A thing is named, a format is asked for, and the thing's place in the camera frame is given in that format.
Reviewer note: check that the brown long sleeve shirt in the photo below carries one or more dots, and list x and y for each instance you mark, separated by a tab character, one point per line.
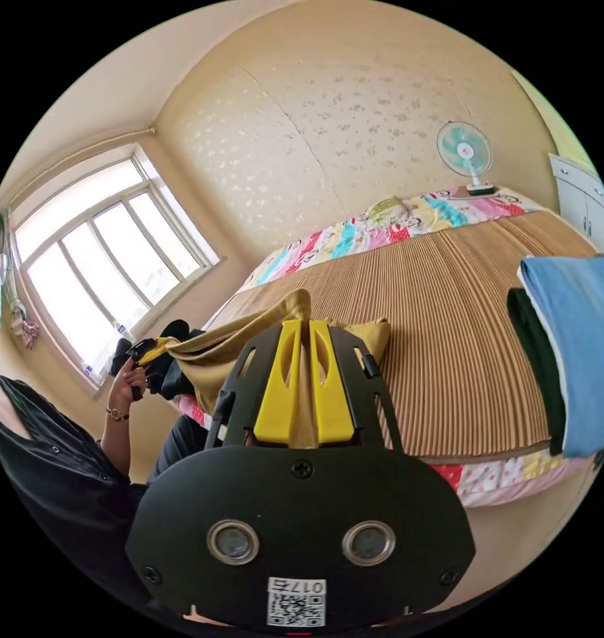
217	349

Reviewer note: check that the white cupboard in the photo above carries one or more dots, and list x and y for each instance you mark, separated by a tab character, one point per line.
581	199

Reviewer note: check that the pile of clothes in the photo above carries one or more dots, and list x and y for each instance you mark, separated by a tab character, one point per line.
576	349

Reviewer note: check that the person's left hand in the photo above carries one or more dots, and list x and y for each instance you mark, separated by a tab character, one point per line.
121	389

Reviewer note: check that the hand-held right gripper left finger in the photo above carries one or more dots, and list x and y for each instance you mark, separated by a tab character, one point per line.
277	399

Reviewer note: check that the person's left forearm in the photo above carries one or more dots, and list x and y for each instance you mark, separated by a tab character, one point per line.
113	438

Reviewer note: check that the bed with woven mat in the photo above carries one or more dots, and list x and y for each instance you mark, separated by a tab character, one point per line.
431	319

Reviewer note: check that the black garment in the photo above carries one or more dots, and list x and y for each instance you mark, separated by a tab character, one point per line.
174	376

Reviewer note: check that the teal and white fan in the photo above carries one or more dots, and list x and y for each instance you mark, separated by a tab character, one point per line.
465	149

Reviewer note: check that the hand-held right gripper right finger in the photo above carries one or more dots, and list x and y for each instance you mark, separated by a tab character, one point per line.
334	404

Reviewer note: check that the person's body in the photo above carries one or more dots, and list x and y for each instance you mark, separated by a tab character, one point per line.
47	478

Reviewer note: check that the window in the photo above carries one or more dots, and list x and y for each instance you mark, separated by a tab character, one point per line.
107	269

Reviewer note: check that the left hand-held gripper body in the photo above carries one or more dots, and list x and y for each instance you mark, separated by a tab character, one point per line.
124	356

